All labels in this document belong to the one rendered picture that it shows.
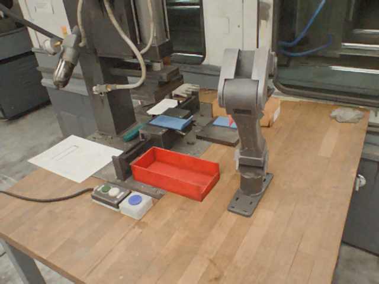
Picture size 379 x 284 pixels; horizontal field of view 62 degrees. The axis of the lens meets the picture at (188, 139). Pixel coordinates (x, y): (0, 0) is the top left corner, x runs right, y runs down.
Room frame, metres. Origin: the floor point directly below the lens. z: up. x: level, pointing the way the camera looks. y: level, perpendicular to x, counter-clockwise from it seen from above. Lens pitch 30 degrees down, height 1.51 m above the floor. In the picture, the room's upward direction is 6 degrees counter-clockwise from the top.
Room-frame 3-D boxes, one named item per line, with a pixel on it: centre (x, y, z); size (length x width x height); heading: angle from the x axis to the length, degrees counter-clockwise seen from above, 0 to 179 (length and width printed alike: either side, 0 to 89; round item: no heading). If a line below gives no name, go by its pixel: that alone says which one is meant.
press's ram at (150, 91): (1.08, 0.14, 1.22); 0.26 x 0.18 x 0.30; 56
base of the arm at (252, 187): (0.70, -0.16, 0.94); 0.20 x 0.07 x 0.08; 146
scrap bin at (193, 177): (0.79, 0.05, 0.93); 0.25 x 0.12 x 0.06; 56
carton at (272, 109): (1.18, -0.25, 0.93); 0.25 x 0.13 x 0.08; 56
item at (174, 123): (1.02, 0.06, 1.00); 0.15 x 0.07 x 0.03; 56
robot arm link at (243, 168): (0.71, -0.17, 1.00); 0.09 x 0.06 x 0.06; 66
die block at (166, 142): (1.05, 0.08, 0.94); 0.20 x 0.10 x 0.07; 146
